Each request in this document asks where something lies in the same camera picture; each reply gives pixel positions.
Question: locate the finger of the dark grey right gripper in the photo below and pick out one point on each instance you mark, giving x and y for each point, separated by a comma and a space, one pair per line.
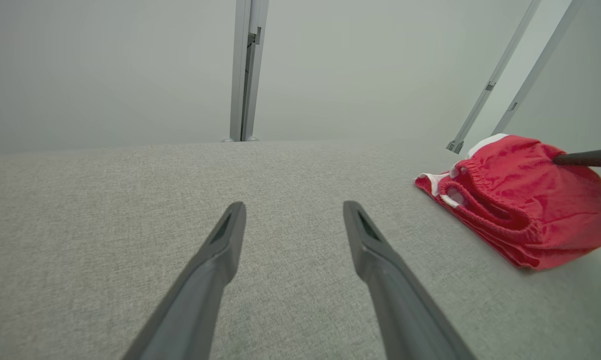
590, 158

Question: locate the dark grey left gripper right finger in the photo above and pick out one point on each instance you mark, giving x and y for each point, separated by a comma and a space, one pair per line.
405, 310

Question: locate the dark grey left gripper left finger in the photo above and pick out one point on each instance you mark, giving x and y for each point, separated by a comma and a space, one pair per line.
195, 300

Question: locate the red shorts with white hem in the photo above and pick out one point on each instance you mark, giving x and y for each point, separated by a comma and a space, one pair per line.
540, 210

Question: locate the grey slanted frame bar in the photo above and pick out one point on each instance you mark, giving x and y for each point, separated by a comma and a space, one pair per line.
543, 60
499, 65

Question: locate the grey double partition post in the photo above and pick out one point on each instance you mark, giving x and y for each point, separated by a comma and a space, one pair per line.
241, 75

